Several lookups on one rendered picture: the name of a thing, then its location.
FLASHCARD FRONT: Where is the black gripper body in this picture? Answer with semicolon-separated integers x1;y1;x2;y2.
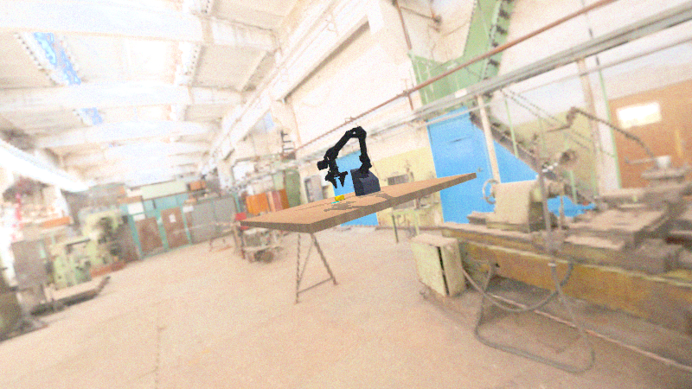
329;166;348;181

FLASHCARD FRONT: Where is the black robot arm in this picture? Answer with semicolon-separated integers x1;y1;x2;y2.
317;126;372;180

